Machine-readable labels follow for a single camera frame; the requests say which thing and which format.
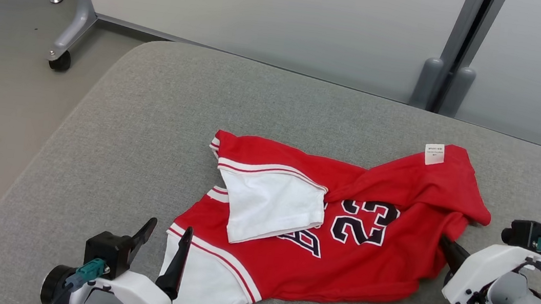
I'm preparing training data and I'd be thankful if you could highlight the grey curved table leg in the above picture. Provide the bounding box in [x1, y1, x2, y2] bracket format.
[47, 0, 100, 66]

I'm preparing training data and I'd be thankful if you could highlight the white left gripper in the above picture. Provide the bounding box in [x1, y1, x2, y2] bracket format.
[92, 211, 195, 304]

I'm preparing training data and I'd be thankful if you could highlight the grey partition post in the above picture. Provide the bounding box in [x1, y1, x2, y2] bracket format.
[430, 0, 507, 120]

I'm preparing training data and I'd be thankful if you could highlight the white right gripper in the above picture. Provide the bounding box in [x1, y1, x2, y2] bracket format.
[431, 234, 541, 304]

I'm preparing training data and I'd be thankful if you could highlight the grey rounded post foot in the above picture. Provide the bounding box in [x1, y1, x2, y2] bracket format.
[408, 55, 445, 111]
[438, 64, 477, 120]

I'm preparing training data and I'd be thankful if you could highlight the teal left camera plug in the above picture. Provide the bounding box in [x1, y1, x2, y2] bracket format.
[63, 254, 112, 295]

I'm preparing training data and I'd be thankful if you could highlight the red white basketball jersey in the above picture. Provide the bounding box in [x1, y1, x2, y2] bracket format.
[155, 111, 500, 304]

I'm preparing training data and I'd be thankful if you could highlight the black caster wheel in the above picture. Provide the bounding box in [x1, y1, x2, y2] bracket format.
[47, 49, 73, 73]

